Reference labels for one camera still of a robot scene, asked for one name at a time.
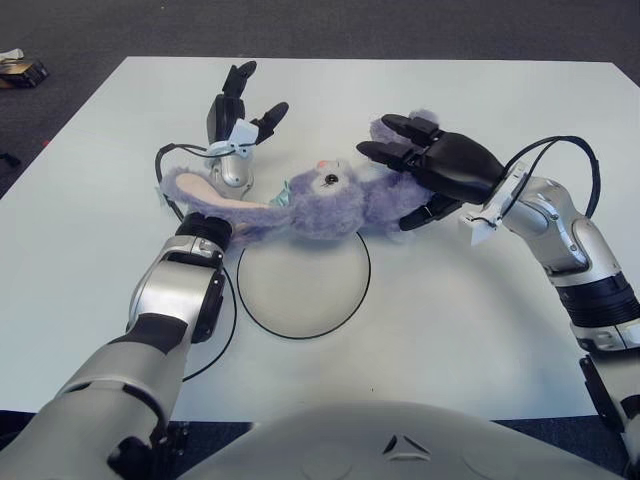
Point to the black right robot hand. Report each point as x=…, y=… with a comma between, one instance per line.
x=460, y=162

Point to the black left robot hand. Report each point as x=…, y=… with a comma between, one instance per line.
x=222, y=112

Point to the purple plush bunny doll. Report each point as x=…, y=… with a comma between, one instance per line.
x=320, y=205

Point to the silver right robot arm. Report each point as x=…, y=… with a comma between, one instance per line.
x=565, y=235

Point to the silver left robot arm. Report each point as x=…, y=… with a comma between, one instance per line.
x=175, y=290

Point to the white plate black rim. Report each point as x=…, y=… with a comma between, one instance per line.
x=305, y=290

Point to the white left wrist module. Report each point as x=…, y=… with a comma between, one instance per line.
x=245, y=132

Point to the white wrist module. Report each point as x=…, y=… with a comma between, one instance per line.
x=245, y=132
x=487, y=222

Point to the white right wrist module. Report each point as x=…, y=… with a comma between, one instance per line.
x=487, y=222

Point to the black yellow floor box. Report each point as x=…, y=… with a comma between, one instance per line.
x=22, y=72

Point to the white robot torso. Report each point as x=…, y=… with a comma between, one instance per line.
x=350, y=440

